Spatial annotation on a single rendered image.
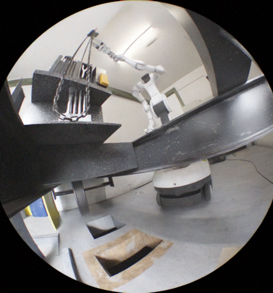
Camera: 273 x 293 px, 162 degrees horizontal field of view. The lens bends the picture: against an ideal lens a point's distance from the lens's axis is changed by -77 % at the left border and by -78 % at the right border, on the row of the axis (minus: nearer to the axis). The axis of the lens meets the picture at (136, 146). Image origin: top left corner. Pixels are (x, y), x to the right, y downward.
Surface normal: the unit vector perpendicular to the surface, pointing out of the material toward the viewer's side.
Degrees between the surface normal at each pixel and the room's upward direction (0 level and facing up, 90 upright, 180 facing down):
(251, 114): 90
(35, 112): 90
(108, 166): 90
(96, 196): 90
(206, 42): 180
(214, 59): 180
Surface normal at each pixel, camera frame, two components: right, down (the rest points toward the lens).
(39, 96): 0.25, 0.95
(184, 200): -0.48, -0.06
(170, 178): -0.68, -0.53
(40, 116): 0.63, -0.31
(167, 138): -0.74, 0.06
